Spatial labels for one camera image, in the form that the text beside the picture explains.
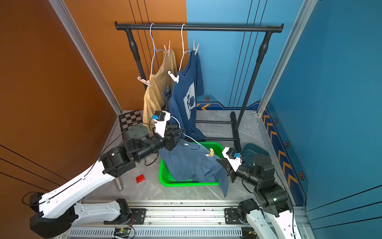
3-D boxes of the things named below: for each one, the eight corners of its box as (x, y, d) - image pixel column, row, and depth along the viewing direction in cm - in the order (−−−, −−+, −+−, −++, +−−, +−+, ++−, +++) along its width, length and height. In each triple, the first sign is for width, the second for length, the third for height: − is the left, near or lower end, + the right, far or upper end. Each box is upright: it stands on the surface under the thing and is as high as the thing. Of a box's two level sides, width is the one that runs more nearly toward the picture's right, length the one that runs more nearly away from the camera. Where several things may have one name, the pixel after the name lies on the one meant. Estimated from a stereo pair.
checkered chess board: (122, 134, 109) (120, 131, 105) (120, 118, 119) (118, 115, 116) (144, 127, 113) (143, 124, 110) (140, 112, 123) (138, 109, 120)
